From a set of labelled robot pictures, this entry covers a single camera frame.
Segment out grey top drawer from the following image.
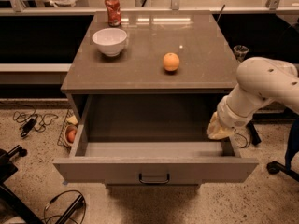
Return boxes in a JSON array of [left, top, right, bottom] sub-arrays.
[[54, 94, 258, 185]]

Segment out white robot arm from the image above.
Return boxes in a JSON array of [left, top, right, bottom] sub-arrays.
[[207, 57, 299, 140]]

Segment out grey drawer cabinet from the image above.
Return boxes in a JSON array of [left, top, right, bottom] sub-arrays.
[[60, 10, 252, 189]]

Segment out black bar right floor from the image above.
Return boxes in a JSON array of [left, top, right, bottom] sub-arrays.
[[247, 121, 261, 146]]

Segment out black chair leg right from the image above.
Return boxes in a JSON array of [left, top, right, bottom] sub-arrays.
[[266, 161, 299, 182]]

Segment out orange fruit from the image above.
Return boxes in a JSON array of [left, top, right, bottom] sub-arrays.
[[163, 53, 180, 72]]

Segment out clear glass cup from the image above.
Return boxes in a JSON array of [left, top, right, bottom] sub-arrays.
[[233, 45, 249, 63]]

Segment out white ceramic bowl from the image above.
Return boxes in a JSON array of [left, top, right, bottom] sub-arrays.
[[92, 28, 127, 57]]

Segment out red apple in basket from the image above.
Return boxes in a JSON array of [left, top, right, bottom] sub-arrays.
[[66, 130, 77, 143]]

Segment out crushed red soda can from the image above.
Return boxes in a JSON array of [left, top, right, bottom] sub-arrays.
[[105, 0, 121, 27]]

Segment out black chair base left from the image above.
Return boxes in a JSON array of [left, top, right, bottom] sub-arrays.
[[0, 145, 43, 224]]

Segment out black cable right floor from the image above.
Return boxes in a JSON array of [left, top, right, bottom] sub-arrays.
[[234, 129, 252, 149]]

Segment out wire basket on floor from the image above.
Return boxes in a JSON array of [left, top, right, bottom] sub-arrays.
[[57, 109, 78, 150]]

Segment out black cable loop bottom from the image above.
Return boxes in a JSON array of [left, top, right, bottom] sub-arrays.
[[42, 189, 87, 224]]

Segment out black power adapter with cable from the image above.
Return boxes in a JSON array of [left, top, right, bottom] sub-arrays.
[[12, 105, 58, 138]]

